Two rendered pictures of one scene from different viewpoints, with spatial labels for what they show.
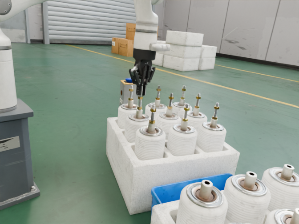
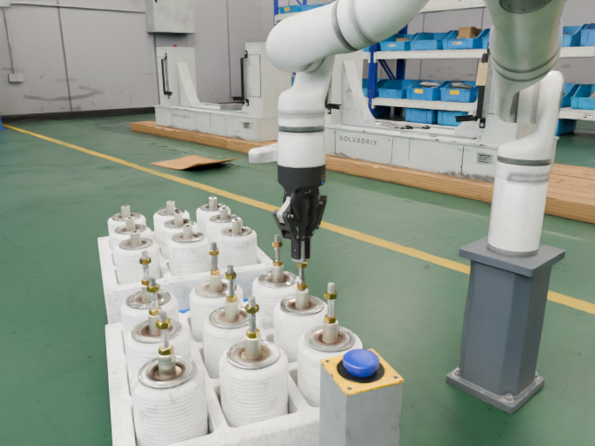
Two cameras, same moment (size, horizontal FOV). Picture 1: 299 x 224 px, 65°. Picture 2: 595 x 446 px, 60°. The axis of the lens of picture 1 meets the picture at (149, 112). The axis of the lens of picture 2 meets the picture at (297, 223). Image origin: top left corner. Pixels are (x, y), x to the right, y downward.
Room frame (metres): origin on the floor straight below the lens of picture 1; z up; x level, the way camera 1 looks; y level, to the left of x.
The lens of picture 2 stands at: (1.59, 0.05, 0.64)
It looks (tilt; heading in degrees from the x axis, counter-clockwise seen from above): 17 degrees down; 181
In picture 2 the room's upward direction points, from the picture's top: straight up
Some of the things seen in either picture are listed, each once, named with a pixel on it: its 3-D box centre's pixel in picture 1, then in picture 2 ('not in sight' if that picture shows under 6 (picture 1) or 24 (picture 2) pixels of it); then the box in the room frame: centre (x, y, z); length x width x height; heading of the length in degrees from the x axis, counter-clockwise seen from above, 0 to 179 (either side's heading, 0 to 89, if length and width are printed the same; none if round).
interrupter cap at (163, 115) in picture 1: (168, 116); (232, 317); (0.85, -0.07, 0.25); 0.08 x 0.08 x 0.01
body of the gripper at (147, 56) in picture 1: (143, 61); (301, 188); (0.80, 0.04, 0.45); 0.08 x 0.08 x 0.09
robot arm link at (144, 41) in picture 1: (150, 39); (290, 142); (0.79, 0.02, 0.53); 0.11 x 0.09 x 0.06; 60
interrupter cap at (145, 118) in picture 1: (139, 117); (301, 305); (0.80, 0.04, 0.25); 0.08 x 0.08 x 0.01
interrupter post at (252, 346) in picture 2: (157, 103); (252, 346); (0.95, -0.03, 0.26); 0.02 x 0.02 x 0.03
